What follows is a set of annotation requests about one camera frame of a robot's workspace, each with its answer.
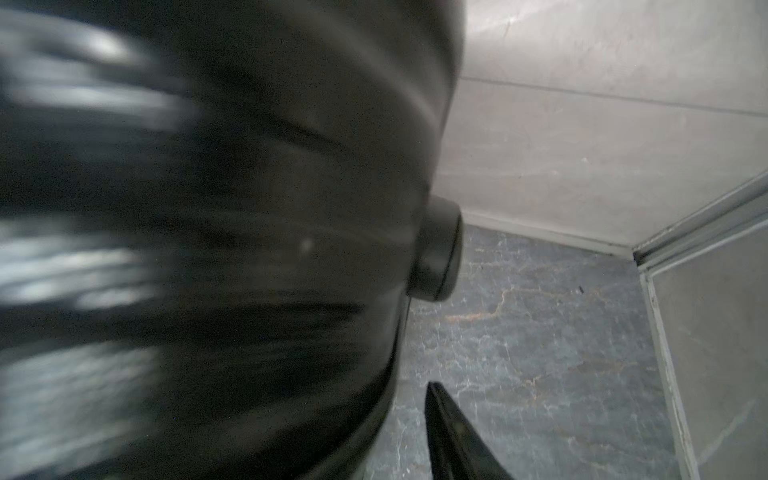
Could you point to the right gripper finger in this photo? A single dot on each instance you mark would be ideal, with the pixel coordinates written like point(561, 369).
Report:
point(456, 449)

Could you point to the black hard-shell suitcase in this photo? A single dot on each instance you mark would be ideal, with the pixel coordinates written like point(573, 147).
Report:
point(214, 218)

